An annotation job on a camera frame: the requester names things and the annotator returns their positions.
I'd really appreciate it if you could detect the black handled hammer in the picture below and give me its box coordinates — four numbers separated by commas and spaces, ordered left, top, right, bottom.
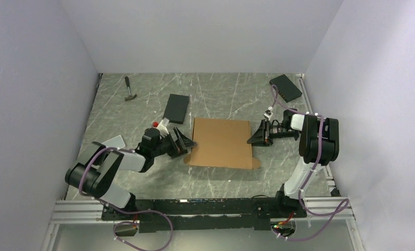
124, 76, 137, 101

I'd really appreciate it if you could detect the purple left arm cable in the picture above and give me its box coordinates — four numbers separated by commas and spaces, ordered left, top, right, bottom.
77, 147, 174, 251

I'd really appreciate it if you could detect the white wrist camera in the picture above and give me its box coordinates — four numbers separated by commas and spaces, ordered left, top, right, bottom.
152, 118, 169, 137
263, 106, 273, 121

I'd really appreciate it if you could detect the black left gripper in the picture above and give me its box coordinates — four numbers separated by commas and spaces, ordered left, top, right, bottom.
152, 127, 197, 158

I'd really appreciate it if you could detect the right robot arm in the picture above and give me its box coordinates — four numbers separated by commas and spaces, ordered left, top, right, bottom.
247, 110, 339, 217

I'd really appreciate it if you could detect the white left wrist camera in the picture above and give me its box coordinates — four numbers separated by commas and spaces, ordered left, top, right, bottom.
152, 118, 169, 137

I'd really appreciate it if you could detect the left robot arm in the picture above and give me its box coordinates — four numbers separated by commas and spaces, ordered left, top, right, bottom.
65, 127, 197, 220

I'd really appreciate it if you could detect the brown cardboard box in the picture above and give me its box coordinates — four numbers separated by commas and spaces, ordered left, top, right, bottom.
183, 117, 261, 170

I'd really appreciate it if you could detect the white plastic box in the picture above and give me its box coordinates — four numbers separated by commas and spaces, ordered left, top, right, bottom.
102, 135, 126, 150

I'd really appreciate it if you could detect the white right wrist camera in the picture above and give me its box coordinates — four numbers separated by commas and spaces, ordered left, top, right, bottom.
263, 106, 273, 121

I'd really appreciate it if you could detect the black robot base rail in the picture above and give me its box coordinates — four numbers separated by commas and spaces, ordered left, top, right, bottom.
101, 194, 307, 233

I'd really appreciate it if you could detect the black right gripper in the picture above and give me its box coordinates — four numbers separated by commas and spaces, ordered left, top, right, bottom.
247, 120, 297, 147

